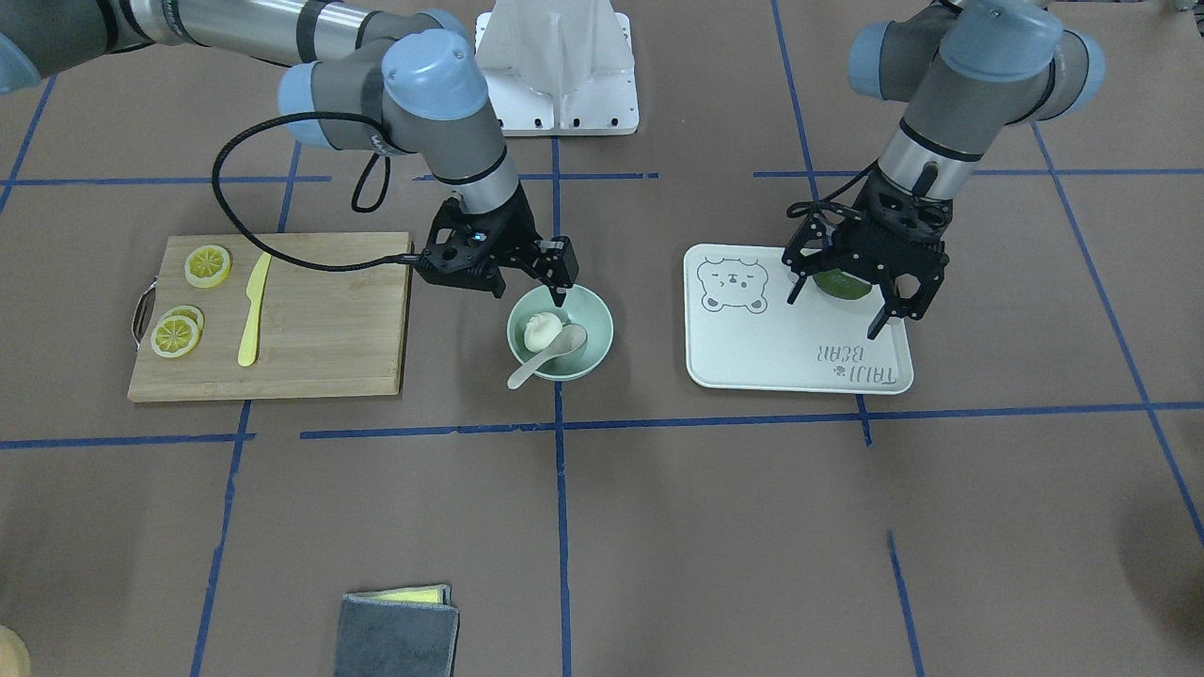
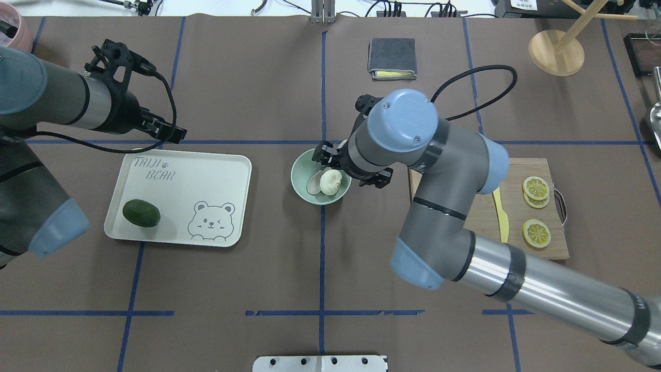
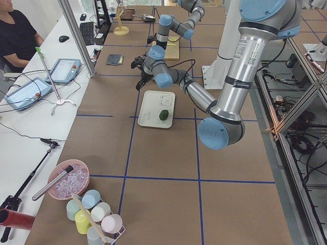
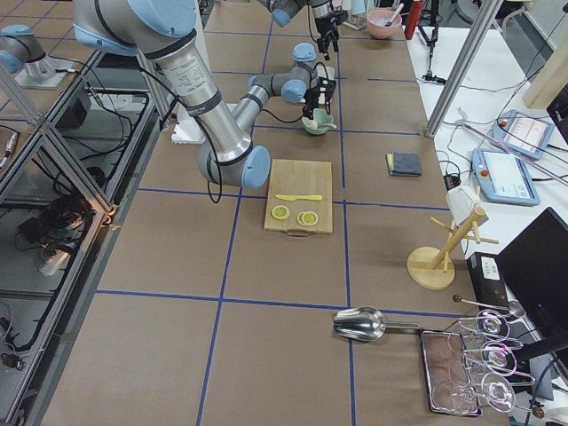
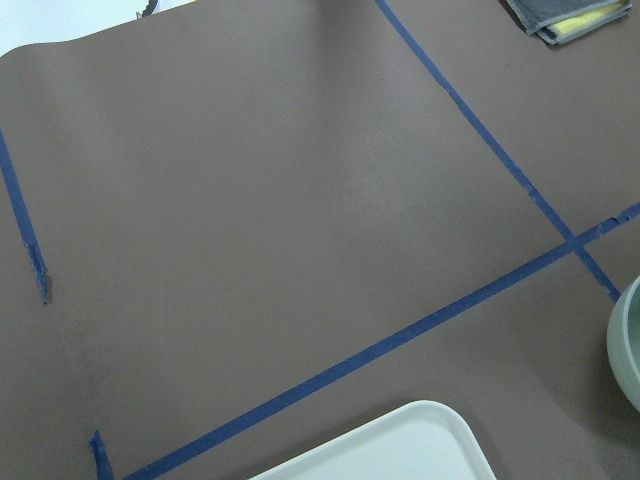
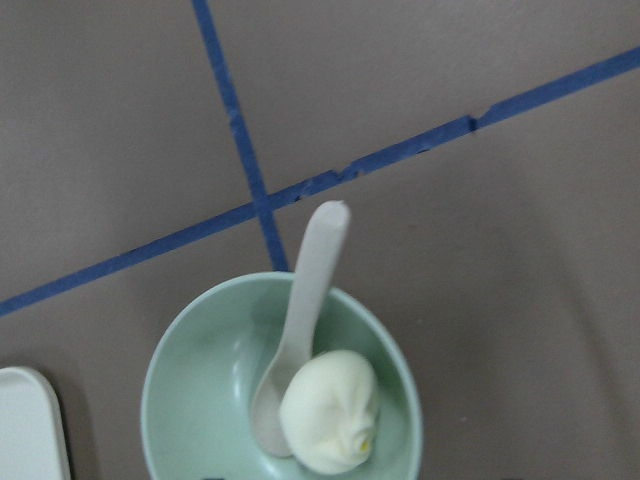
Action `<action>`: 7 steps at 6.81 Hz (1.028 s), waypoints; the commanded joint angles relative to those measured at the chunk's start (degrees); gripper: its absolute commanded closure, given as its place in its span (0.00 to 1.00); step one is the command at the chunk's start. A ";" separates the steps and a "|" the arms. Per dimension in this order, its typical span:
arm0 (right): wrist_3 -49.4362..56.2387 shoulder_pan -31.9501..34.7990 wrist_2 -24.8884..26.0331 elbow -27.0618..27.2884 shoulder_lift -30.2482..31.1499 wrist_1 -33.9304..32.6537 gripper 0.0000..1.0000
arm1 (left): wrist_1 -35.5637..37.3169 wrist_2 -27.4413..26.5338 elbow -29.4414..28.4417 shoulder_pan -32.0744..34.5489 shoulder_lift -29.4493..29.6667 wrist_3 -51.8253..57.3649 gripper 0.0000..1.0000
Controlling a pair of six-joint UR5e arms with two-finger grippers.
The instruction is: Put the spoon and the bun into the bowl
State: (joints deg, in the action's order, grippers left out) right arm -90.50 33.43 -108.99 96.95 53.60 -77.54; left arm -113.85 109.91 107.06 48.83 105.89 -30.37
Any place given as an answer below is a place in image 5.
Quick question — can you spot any cream bear tray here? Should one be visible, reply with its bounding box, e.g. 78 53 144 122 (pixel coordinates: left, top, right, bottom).
256 400 495 480

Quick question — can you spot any grey folded cloth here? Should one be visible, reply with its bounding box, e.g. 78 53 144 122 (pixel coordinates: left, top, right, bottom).
505 0 632 46

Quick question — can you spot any reacher grabber tool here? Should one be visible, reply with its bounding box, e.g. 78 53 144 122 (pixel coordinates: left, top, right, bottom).
136 0 159 20

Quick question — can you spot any green ceramic bowl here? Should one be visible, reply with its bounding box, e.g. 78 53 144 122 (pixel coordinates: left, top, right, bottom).
606 278 639 410

